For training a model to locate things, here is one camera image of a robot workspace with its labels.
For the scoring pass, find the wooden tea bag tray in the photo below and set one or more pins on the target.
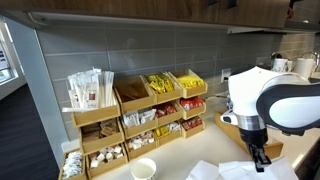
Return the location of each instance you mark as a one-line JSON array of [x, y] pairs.
[[272, 146]]

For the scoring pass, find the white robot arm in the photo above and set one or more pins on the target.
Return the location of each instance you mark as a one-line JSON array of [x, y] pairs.
[[261, 98]]

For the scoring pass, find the left paper cup stack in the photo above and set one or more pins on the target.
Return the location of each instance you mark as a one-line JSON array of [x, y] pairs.
[[282, 65]]

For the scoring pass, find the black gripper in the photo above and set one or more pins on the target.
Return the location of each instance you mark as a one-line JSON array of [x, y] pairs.
[[255, 140]]

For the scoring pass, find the white tissue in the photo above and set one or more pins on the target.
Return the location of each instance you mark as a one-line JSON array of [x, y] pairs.
[[203, 171]]

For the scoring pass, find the wall power outlet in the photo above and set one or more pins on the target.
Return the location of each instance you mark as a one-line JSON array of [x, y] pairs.
[[225, 74]]

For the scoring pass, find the white paper cup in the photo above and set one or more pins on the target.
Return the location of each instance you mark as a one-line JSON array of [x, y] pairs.
[[144, 169]]

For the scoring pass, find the wooden condiment organizer rack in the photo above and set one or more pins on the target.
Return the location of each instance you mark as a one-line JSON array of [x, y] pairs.
[[121, 119]]

